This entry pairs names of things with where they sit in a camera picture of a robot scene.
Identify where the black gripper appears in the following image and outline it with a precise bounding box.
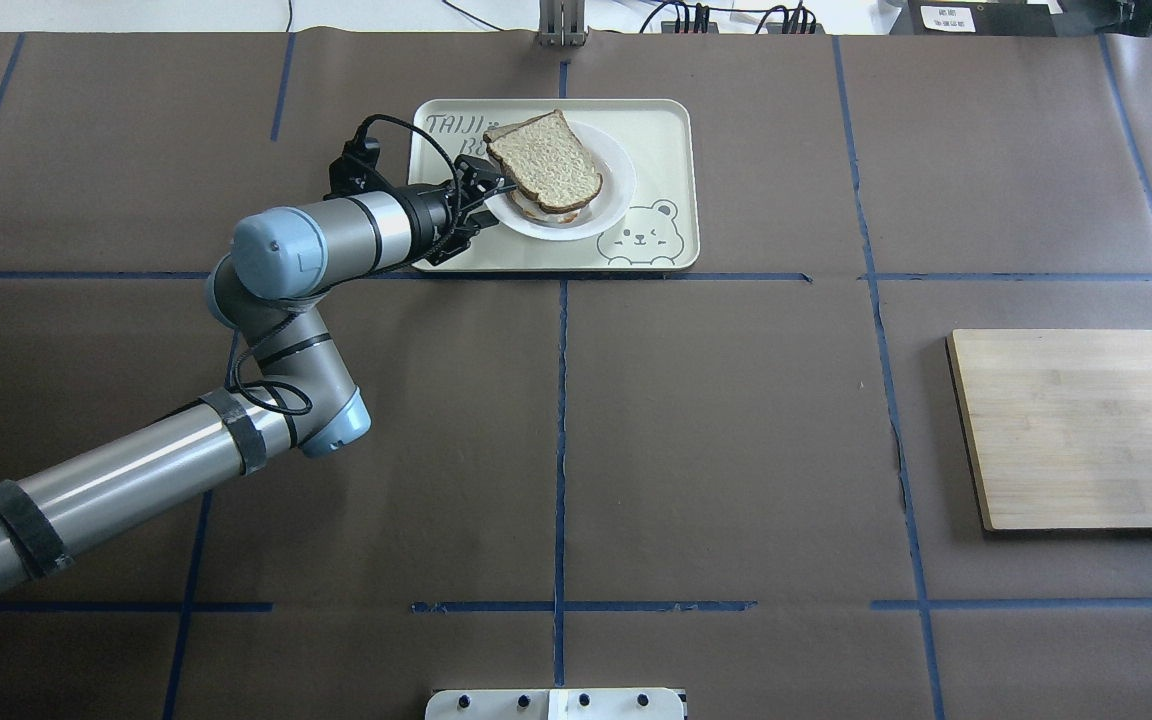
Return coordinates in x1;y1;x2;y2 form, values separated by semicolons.
406;156;518;266

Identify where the wooden cutting board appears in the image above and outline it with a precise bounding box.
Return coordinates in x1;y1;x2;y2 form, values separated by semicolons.
946;329;1152;530

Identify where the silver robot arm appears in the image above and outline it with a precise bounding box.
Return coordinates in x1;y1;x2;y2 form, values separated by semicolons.
0;150;511;594

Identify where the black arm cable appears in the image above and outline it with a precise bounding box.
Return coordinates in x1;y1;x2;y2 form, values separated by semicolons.
354;113;465;200

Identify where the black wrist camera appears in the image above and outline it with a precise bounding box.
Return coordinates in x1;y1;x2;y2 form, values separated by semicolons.
323;135;385;200

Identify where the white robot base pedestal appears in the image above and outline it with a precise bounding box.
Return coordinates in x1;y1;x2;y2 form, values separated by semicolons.
424;687;689;719

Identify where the aluminium frame post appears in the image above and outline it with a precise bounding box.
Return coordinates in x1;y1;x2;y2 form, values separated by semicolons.
538;0;589;47

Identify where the white round plate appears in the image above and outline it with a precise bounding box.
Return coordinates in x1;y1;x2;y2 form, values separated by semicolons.
485;120;637;242

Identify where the black power strip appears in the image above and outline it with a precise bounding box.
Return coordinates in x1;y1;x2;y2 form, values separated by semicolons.
641;12;827;35

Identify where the black box with label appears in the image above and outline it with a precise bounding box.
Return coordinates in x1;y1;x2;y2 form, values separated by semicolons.
890;1;1058;37

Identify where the cream bear tray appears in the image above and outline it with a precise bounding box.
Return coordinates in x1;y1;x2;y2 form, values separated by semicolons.
408;97;700;274

